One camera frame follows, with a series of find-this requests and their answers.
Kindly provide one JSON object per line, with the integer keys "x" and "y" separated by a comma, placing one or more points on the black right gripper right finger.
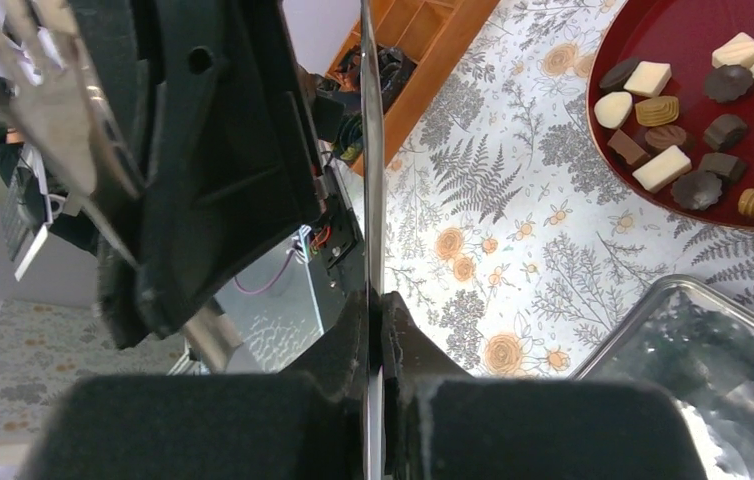
{"x": 442, "y": 423}

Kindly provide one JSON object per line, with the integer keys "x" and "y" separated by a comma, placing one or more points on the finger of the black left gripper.
{"x": 207, "y": 95}

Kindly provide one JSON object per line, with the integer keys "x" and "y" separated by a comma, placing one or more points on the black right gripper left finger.
{"x": 300, "y": 423}

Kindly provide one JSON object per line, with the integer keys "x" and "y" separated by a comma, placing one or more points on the black paper cup liners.
{"x": 370, "y": 86}

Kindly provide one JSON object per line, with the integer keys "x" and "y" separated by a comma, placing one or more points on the floral table mat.
{"x": 516, "y": 249}

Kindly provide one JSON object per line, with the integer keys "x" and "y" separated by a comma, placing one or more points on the wooden compartment tray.
{"x": 419, "y": 43}

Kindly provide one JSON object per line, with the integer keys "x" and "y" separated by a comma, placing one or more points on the silver tin lid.
{"x": 698, "y": 345}

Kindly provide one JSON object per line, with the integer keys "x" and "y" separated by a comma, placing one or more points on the red round tray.
{"x": 683, "y": 34}

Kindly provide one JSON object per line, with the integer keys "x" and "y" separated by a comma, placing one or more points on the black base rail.
{"x": 335, "y": 244}

